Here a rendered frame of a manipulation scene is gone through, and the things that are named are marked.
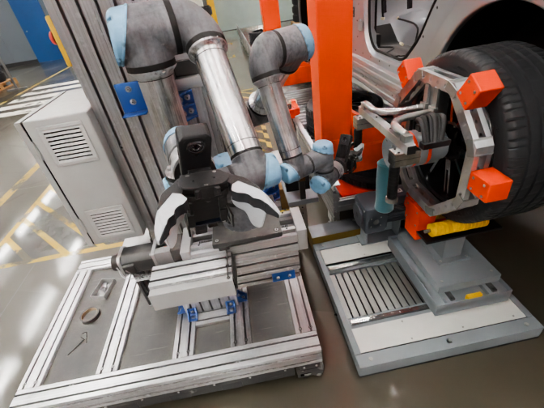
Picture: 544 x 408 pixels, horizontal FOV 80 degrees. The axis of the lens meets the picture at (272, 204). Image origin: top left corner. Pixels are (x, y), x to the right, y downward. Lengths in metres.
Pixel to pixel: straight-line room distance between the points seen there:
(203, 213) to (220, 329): 1.14
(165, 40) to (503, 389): 1.71
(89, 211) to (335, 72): 1.17
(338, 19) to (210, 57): 0.90
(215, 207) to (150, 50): 0.45
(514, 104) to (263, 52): 0.76
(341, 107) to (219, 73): 1.00
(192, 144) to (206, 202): 0.09
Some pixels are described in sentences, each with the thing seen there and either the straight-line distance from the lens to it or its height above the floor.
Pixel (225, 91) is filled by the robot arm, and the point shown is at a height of 1.28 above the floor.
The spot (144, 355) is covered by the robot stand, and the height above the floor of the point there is 0.21.
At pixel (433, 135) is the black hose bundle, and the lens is 1.16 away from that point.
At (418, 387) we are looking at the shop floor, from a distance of 1.67.
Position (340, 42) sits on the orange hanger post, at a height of 1.20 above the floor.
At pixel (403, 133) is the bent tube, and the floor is 1.01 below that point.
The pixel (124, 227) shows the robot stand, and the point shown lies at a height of 0.81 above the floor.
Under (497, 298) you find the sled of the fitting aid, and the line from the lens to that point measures 1.87.
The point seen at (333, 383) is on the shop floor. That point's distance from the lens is 1.63.
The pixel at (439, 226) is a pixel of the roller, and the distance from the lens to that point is 1.52.
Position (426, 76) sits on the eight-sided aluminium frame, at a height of 1.10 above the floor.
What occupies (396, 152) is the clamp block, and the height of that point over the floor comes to 0.95.
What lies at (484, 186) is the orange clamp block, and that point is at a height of 0.87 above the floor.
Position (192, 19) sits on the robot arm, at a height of 1.42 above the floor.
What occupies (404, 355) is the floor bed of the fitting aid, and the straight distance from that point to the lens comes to 1.63.
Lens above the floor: 1.47
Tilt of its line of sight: 35 degrees down
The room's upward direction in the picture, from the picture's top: 9 degrees counter-clockwise
